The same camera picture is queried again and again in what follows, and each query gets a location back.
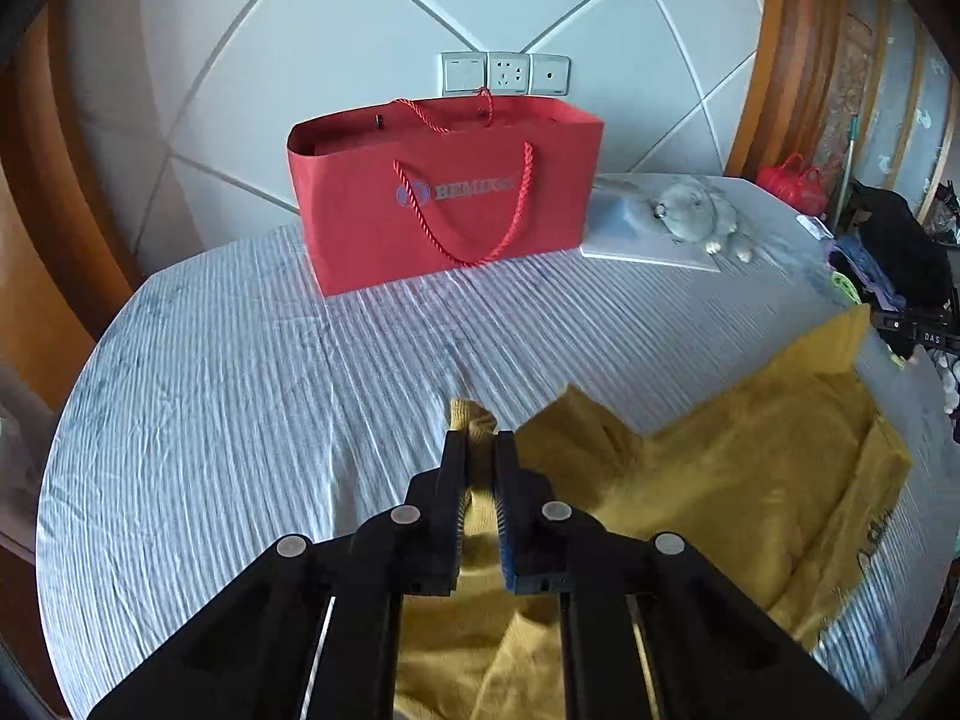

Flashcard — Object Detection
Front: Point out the red plastic bag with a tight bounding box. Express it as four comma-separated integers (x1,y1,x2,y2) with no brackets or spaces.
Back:
757,153,828,216

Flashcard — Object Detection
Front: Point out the white wall socket panel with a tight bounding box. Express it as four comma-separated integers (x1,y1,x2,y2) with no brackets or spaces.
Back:
439,50,571,96

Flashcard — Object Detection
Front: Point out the blue striped bed sheet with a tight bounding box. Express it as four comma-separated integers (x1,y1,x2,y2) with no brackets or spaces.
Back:
34,172,960,720

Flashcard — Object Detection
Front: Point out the mustard yellow t-shirt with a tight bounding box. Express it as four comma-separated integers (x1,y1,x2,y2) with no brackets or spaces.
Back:
394,307,911,718

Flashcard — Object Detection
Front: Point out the red paper gift bag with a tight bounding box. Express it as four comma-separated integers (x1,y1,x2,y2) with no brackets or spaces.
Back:
286,89,604,296

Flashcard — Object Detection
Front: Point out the grey plush toy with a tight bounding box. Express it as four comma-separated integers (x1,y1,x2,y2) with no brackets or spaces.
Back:
617,176,755,263

